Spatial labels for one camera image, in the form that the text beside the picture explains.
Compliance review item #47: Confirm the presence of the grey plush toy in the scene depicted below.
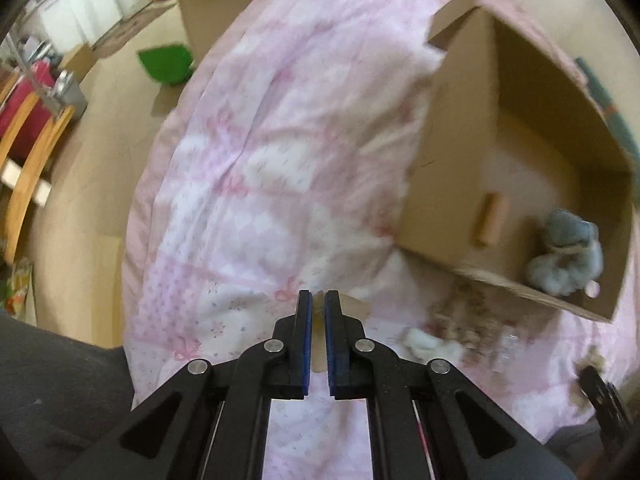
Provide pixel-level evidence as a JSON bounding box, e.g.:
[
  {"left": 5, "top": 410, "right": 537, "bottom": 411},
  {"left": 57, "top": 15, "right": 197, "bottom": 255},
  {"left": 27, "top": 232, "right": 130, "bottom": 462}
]
[{"left": 524, "top": 208, "right": 605, "bottom": 298}]

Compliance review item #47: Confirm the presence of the wooden chair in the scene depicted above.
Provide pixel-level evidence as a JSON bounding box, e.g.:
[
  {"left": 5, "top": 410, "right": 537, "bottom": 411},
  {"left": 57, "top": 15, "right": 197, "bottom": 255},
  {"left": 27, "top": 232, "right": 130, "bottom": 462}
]
[{"left": 0, "top": 67, "right": 76, "bottom": 267}]

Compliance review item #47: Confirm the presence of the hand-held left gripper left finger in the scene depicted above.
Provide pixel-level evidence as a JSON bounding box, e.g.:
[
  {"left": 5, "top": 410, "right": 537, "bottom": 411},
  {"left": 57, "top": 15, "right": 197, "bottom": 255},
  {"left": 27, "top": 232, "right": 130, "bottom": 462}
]
[{"left": 61, "top": 289, "right": 314, "bottom": 480}]

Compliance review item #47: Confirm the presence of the person's dark trouser leg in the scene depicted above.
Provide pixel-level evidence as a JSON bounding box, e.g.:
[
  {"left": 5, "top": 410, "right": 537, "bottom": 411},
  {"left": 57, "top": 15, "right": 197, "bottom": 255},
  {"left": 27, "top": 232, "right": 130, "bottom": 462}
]
[{"left": 0, "top": 310, "right": 138, "bottom": 480}]

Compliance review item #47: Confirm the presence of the red bag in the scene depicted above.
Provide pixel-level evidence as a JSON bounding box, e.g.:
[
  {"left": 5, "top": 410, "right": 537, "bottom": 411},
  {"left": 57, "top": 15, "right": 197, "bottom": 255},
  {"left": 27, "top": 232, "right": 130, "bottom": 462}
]
[{"left": 0, "top": 60, "right": 57, "bottom": 161}]

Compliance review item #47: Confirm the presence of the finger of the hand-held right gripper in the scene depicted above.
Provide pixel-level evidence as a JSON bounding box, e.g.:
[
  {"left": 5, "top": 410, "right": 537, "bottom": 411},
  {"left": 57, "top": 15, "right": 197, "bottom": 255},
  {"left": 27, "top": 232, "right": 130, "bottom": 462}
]
[{"left": 578, "top": 365, "right": 635, "bottom": 463}]

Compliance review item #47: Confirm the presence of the tall cardboard box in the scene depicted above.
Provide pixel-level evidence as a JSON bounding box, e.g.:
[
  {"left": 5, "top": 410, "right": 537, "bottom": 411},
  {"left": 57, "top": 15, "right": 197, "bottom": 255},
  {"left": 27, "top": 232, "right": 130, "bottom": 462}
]
[{"left": 177, "top": 0, "right": 265, "bottom": 63}]

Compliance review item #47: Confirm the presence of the pink floral blanket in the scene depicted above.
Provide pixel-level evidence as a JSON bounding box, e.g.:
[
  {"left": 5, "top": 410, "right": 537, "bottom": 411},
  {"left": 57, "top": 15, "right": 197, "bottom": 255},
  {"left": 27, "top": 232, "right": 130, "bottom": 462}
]
[{"left": 121, "top": 0, "right": 640, "bottom": 480}]

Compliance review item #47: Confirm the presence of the brown and white plush toy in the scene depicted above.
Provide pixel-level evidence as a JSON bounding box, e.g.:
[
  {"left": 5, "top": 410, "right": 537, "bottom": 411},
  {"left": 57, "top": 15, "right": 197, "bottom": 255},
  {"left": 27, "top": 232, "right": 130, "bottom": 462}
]
[{"left": 403, "top": 285, "right": 526, "bottom": 374}]

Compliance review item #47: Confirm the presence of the colourful printed bag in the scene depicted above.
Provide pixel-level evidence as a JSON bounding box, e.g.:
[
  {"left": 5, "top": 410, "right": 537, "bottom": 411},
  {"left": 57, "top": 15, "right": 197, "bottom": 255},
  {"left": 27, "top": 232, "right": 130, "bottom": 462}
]
[{"left": 0, "top": 259, "right": 37, "bottom": 326}]

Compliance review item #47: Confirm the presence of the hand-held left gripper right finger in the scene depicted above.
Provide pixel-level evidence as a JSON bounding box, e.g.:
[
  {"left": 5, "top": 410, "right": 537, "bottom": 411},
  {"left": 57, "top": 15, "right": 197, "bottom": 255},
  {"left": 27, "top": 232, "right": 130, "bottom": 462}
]
[{"left": 325, "top": 289, "right": 581, "bottom": 480}]

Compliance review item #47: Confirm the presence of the white cabinet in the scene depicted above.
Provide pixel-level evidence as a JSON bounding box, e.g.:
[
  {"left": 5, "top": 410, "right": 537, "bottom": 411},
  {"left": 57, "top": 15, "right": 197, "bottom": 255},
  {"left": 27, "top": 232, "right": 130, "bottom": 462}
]
[{"left": 36, "top": 0, "right": 123, "bottom": 51}]

